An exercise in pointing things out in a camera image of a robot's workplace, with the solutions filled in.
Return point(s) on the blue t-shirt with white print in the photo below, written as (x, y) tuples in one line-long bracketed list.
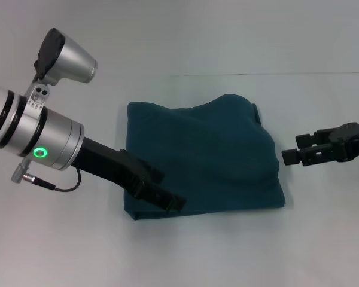
[(203, 155)]

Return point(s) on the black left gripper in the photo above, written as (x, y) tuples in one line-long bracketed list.
[(113, 164)]

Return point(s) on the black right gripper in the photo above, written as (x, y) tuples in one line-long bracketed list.
[(350, 140)]

